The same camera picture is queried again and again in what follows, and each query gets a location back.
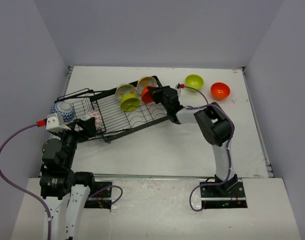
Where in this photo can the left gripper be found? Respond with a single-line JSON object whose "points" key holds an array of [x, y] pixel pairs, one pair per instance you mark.
{"points": [[88, 125]]}

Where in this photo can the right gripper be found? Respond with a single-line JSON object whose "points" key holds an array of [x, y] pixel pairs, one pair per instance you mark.
{"points": [[156, 92]]}

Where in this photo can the orange bowl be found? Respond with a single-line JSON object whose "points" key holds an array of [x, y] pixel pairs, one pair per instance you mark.
{"points": [[145, 94], [220, 91]]}

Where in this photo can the yellow blue pattern ceramic bowl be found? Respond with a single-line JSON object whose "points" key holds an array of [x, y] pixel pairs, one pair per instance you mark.
{"points": [[145, 81]]}

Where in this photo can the green bowl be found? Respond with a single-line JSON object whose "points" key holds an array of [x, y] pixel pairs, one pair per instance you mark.
{"points": [[194, 82], [129, 102]]}

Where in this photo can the leaf pattern ceramic bowl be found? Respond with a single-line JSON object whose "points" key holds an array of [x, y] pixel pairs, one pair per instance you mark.
{"points": [[123, 90]]}

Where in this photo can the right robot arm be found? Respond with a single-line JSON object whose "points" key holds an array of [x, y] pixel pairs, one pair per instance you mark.
{"points": [[216, 127]]}

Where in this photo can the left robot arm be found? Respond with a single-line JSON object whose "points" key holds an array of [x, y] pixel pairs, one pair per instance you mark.
{"points": [[64, 191]]}

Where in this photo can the blue white pattern bowl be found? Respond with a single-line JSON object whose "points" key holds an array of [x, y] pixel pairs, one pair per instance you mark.
{"points": [[65, 108]]}

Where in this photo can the red white pattern bowl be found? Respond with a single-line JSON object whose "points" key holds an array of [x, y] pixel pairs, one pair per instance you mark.
{"points": [[97, 116]]}

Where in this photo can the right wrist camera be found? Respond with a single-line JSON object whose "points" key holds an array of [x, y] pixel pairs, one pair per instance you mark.
{"points": [[178, 88]]}

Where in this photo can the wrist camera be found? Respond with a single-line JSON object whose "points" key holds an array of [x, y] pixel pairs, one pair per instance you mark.
{"points": [[178, 88], [55, 123]]}

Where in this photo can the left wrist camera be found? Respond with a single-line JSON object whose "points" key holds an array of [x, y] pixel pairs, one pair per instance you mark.
{"points": [[55, 123]]}

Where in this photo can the black wire dish rack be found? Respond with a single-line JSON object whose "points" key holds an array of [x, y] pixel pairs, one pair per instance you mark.
{"points": [[116, 122]]}

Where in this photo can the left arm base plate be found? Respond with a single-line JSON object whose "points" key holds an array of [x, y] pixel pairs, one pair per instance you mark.
{"points": [[101, 195]]}

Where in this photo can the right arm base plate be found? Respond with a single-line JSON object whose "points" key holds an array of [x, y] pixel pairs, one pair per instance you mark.
{"points": [[213, 198]]}

